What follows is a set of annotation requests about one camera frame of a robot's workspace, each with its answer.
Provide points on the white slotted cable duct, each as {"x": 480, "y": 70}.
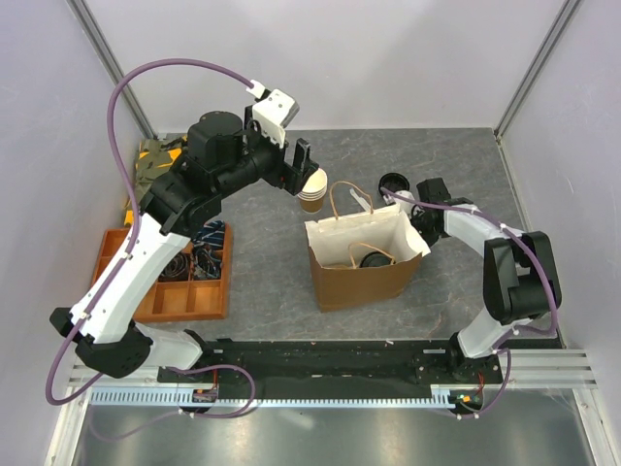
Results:
{"x": 185, "y": 397}

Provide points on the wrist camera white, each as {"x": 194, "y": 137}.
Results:
{"x": 404, "y": 199}
{"x": 273, "y": 114}

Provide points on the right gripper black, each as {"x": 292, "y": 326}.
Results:
{"x": 416, "y": 213}

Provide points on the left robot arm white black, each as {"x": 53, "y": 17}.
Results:
{"x": 223, "y": 154}

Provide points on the black plastic cup lid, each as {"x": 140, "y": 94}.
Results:
{"x": 376, "y": 259}

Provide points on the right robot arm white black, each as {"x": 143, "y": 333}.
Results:
{"x": 520, "y": 286}

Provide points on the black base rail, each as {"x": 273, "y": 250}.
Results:
{"x": 334, "y": 370}

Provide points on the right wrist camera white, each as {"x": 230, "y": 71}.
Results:
{"x": 404, "y": 199}

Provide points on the brown paper bag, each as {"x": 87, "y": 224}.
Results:
{"x": 336, "y": 245}

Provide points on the orange wooden compartment tray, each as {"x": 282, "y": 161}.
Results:
{"x": 195, "y": 284}

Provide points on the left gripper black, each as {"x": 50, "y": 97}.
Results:
{"x": 293, "y": 178}

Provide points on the camouflage cloth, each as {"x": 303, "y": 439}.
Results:
{"x": 155, "y": 158}

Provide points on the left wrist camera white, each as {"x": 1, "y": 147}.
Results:
{"x": 273, "y": 114}

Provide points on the white stir stick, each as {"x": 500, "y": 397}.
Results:
{"x": 361, "y": 200}

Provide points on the stack of paper cups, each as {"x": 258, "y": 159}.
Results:
{"x": 311, "y": 197}

